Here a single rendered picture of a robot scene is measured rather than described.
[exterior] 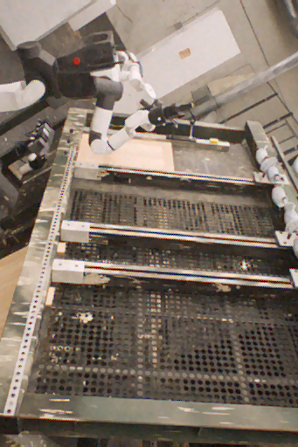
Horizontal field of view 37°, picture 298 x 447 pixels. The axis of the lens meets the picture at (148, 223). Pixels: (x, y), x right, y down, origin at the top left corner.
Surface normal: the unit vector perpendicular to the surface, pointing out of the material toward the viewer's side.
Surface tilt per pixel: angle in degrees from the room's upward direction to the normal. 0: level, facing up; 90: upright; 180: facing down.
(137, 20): 90
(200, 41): 90
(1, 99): 90
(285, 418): 52
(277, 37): 90
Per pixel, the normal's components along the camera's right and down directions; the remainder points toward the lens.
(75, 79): -0.17, 0.63
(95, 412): 0.13, -0.78
